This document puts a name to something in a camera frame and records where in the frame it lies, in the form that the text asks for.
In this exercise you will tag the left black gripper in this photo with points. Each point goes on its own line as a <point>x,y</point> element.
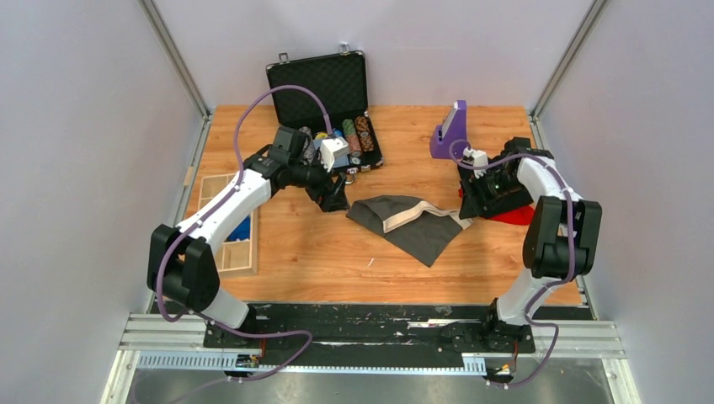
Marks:
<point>328,196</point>

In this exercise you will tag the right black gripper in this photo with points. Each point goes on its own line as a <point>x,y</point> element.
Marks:
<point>472,205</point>

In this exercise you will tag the grey underwear white waistband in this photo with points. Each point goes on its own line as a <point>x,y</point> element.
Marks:
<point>419,228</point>

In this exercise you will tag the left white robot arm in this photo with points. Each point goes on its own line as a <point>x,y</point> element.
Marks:
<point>182,259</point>

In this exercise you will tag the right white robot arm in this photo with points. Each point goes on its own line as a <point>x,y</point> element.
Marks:
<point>561,240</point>

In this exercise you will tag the red underwear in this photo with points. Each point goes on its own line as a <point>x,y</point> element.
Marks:
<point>513,214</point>

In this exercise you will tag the purple card holder stand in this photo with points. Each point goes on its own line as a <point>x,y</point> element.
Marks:
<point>449,138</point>

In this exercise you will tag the blue rolled cloth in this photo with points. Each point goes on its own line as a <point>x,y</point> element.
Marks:
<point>242,232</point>

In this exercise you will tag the black poker chip case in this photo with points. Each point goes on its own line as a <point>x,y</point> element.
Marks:
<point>340,82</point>

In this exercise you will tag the wooden compartment tray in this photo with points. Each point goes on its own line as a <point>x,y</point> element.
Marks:
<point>234,259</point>

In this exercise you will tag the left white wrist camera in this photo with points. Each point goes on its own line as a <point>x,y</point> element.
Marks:
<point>334,152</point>

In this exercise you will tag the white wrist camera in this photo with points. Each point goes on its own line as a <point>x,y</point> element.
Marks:
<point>334,152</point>
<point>475,159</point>

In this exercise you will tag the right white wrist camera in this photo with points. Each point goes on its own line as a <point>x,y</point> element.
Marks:
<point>475,159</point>

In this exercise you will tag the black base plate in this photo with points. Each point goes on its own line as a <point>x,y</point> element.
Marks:
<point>363,335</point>

